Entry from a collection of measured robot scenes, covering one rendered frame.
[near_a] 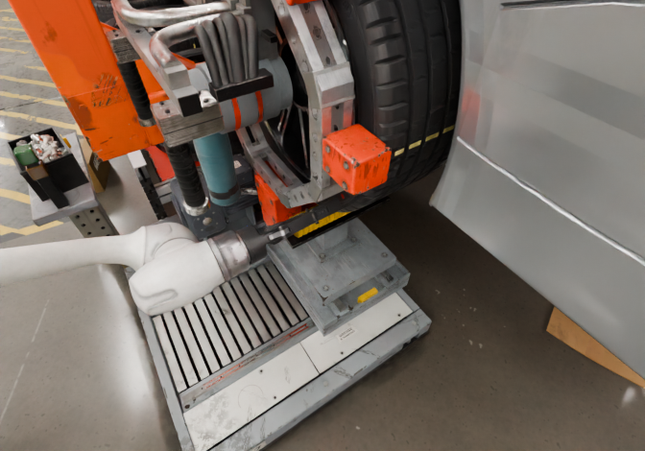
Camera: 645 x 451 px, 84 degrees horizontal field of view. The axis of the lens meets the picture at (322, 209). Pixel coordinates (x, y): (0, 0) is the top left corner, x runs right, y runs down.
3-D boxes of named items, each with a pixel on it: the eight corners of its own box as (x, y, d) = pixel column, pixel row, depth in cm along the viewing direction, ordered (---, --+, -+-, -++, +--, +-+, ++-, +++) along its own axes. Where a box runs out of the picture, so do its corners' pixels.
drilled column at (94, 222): (126, 250, 153) (78, 175, 123) (101, 261, 149) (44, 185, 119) (121, 235, 159) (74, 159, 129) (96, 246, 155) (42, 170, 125)
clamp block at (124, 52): (164, 55, 77) (155, 28, 73) (119, 64, 73) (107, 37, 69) (157, 46, 79) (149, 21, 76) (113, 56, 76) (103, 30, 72)
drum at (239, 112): (297, 123, 80) (294, 59, 70) (204, 154, 72) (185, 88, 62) (268, 96, 88) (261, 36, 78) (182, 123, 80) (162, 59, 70)
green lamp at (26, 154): (40, 162, 96) (32, 150, 93) (23, 167, 94) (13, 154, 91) (38, 154, 98) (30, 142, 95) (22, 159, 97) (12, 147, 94)
